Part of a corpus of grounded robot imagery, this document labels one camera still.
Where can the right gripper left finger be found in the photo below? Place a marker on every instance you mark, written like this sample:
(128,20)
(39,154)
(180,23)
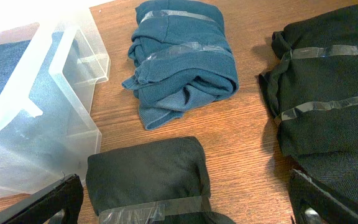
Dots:
(59,202)

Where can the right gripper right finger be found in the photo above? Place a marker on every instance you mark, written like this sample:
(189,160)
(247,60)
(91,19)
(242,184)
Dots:
(314,202)

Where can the dark blue jeans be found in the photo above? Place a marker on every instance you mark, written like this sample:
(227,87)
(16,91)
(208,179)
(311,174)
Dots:
(44,140)

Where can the small black taped garment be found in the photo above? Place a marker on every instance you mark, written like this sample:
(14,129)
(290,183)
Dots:
(159,182)

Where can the large black taped garment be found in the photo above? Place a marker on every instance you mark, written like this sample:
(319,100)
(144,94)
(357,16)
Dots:
(313,96)

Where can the teal taped shirt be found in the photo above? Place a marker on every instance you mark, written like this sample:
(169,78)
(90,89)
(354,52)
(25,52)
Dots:
(182,60)

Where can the clear plastic storage container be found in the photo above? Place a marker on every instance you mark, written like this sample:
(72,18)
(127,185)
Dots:
(83,62)

